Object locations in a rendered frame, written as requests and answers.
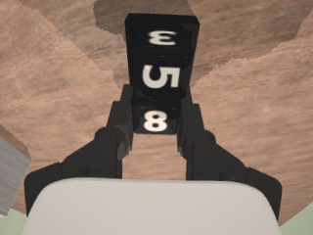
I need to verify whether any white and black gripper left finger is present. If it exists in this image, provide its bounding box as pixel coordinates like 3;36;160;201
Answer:
23;84;134;216

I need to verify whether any black rectangular tray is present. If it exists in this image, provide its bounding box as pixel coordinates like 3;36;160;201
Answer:
124;13;200;86

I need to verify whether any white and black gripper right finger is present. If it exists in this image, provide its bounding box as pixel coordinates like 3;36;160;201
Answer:
176;86;283;221

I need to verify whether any black calendar cube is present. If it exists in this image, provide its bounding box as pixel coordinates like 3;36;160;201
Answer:
131;94;181;135
130;28;194;99

